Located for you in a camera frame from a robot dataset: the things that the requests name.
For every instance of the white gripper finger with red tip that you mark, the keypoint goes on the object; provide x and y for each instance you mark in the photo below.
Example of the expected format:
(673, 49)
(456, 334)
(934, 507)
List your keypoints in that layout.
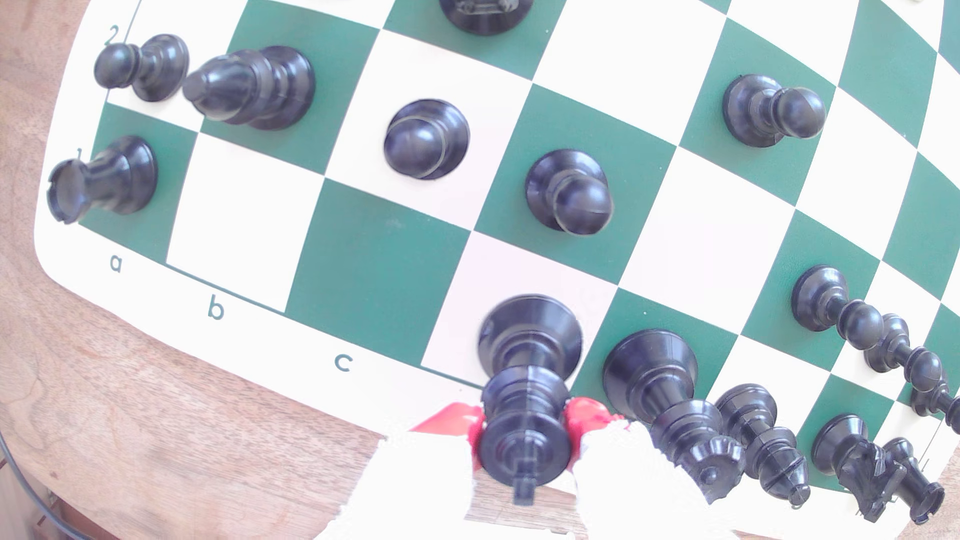
(412, 487)
(622, 487)

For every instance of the black knight circled blue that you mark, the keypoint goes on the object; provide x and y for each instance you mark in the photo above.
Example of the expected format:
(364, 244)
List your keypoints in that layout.
(525, 442)

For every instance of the black chess queen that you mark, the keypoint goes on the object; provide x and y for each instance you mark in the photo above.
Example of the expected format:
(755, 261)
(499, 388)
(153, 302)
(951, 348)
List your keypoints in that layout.
(652, 371)

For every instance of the black chess bishop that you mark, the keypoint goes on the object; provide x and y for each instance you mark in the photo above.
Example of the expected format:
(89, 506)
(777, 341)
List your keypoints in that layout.
(750, 412)

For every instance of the black chess knight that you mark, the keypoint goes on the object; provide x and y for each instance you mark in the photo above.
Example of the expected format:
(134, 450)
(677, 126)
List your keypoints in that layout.
(844, 446)
(484, 19)

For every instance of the black chess pawn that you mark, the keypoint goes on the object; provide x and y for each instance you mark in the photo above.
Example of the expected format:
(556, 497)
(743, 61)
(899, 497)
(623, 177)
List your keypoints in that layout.
(427, 139)
(934, 401)
(892, 349)
(757, 111)
(150, 67)
(566, 191)
(821, 296)

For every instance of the black chess rook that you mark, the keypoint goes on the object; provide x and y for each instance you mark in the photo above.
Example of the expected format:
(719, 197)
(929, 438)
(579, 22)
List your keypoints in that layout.
(921, 491)
(112, 176)

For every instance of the green white chess mat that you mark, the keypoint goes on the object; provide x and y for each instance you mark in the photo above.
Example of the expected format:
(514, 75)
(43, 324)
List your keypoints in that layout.
(247, 225)

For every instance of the black pawn row b right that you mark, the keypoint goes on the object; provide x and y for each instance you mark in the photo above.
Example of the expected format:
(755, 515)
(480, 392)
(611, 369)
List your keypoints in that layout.
(255, 86)

